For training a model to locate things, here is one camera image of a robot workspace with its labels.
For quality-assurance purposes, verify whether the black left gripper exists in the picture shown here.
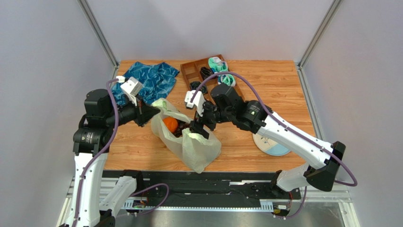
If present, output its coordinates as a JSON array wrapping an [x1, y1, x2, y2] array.
[[105, 94, 160, 128]]

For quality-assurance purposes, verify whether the translucent white plastic bag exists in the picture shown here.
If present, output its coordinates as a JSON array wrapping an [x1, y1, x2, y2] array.
[[151, 98, 222, 173]]

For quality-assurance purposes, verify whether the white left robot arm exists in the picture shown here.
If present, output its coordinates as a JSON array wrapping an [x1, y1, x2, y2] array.
[[63, 89, 160, 227]]

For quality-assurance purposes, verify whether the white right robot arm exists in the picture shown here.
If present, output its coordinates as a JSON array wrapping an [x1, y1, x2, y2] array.
[[184, 84, 346, 192]]

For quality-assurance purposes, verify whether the fake dark grape bunch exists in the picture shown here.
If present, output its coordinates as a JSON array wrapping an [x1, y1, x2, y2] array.
[[173, 121, 190, 138]]

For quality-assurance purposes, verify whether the fake orange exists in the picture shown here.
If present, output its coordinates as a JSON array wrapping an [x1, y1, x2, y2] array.
[[163, 116, 179, 133]]

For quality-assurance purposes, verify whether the blue shark print cloth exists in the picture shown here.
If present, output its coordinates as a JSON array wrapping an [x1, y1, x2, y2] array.
[[123, 61, 179, 104]]

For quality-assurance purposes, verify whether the dark green leaf rolled sock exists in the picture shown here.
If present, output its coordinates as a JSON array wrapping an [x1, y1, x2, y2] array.
[[190, 81, 208, 95]]

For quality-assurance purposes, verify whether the wooden compartment tray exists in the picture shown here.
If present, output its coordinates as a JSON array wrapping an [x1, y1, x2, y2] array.
[[180, 54, 225, 103]]

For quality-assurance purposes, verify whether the black patterned rolled sock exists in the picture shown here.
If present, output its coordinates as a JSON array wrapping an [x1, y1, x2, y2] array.
[[200, 67, 214, 80]]

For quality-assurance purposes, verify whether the teal white sock lower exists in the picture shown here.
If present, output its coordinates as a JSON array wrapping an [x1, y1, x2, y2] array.
[[218, 74, 236, 87]]

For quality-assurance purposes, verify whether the teal white sock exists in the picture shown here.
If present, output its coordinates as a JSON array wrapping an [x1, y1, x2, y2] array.
[[208, 57, 228, 73], [218, 74, 236, 87]]

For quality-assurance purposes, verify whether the teal white sock upper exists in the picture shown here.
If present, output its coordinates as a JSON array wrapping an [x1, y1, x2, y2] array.
[[208, 57, 228, 73]]

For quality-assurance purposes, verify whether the cream and blue plate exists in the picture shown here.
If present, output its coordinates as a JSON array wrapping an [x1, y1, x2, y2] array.
[[252, 134, 290, 157]]

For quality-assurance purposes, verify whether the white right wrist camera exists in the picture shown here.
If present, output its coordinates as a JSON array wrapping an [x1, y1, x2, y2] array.
[[184, 90, 206, 116]]

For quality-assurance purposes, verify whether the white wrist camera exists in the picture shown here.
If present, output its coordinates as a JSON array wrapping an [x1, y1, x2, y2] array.
[[116, 76, 142, 106], [184, 90, 206, 116]]

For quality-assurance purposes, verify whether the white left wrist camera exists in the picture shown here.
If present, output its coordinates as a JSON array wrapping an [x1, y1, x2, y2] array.
[[116, 76, 142, 106]]

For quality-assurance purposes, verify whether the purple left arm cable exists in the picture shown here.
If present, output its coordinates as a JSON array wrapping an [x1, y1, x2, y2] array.
[[71, 79, 170, 227]]

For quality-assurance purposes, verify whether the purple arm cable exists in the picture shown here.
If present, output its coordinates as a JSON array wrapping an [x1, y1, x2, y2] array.
[[190, 71, 358, 219], [71, 79, 170, 227]]

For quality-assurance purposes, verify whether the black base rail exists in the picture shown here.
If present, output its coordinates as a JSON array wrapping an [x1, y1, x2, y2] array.
[[101, 170, 302, 209]]

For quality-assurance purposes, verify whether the right aluminium frame post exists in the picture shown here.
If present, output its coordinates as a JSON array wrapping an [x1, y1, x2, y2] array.
[[298, 0, 344, 68]]

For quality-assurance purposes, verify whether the grey aluminium frame post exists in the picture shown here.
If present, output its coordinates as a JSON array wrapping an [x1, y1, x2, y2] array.
[[78, 0, 119, 69]]

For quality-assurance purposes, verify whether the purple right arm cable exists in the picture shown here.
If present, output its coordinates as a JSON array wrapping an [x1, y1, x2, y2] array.
[[190, 71, 358, 219]]

